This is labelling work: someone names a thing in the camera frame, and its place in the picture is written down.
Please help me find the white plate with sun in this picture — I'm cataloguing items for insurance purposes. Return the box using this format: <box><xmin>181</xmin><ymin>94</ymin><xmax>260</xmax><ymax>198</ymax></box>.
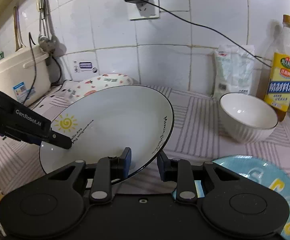
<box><xmin>39</xmin><ymin>85</ymin><xmax>174</xmax><ymax>177</ymax></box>

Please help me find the white carrot bunny plate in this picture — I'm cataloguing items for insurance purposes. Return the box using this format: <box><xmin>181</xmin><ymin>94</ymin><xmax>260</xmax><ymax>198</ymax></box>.
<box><xmin>65</xmin><ymin>74</ymin><xmax>134</xmax><ymax>103</ymax></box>

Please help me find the blue egg plate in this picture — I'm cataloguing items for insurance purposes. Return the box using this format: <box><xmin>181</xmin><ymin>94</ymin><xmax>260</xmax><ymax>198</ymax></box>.
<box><xmin>172</xmin><ymin>154</ymin><xmax>290</xmax><ymax>240</ymax></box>

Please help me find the striped table mat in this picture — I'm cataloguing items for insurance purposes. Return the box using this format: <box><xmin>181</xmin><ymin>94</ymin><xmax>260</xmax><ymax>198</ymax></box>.
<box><xmin>0</xmin><ymin>86</ymin><xmax>290</xmax><ymax>193</ymax></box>

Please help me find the white rice cooker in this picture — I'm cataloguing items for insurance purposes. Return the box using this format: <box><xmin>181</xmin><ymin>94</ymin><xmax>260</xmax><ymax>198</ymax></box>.
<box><xmin>0</xmin><ymin>45</ymin><xmax>51</xmax><ymax>106</ymax></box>

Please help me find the large white ribbed bowl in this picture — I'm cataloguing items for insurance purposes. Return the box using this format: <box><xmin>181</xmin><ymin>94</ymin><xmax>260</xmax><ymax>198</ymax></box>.
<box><xmin>218</xmin><ymin>93</ymin><xmax>278</xmax><ymax>144</ymax></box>

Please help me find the hanging metal ladle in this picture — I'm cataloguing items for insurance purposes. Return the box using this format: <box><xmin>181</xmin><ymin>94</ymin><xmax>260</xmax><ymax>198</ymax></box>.
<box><xmin>36</xmin><ymin>0</ymin><xmax>56</xmax><ymax>54</ymax></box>

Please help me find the white salt bag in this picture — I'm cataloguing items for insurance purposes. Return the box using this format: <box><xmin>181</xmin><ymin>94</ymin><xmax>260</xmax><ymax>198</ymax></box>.
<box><xmin>213</xmin><ymin>45</ymin><xmax>255</xmax><ymax>100</ymax></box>

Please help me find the yellow label cooking wine bottle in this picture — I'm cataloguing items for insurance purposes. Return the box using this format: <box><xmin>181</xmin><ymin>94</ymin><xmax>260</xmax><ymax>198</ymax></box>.
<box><xmin>257</xmin><ymin>15</ymin><xmax>290</xmax><ymax>122</ymax></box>

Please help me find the wall sticker label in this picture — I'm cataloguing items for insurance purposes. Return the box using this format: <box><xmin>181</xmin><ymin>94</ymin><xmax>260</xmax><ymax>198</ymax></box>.
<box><xmin>73</xmin><ymin>60</ymin><xmax>98</xmax><ymax>73</ymax></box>

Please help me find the white wall socket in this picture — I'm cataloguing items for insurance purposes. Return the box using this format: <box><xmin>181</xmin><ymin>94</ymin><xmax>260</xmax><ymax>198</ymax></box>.
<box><xmin>127</xmin><ymin>0</ymin><xmax>160</xmax><ymax>21</ymax></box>

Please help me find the black power cable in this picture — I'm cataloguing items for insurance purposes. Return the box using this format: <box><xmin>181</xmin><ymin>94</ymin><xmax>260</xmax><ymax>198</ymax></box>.
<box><xmin>144</xmin><ymin>0</ymin><xmax>272</xmax><ymax>68</ymax></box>

